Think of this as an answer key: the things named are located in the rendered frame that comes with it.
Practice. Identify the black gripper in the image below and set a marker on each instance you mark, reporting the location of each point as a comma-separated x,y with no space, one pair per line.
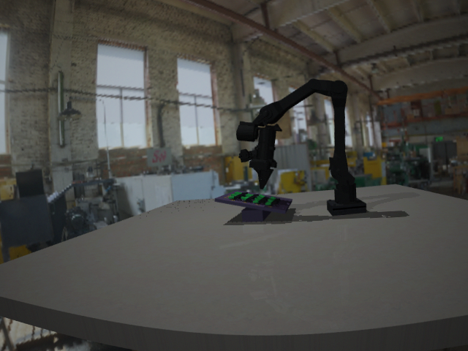
262,165

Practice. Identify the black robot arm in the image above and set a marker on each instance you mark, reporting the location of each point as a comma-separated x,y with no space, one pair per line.
345,191

